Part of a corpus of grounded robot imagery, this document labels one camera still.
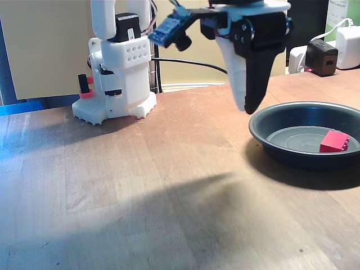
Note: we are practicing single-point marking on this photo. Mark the green white box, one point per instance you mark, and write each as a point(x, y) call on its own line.
point(353, 14)

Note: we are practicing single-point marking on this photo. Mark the red lego block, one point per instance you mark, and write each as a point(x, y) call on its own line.
point(332, 142)

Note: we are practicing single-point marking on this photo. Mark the black panel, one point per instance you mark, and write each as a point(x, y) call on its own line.
point(306, 22)

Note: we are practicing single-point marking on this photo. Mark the black red clamp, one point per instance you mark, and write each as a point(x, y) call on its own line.
point(83, 84)

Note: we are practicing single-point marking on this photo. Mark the small white power plug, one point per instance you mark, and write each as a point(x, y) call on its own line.
point(295, 60)

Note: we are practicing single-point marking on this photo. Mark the black cube power adapter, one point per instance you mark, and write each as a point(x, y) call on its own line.
point(320, 56)

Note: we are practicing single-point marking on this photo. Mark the dark round bin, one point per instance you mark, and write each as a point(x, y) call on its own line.
point(281, 121)

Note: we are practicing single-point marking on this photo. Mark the black wrist camera blue board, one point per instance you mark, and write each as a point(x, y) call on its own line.
point(168, 29)

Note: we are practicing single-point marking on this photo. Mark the large white power adapter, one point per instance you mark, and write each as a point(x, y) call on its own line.
point(348, 47)

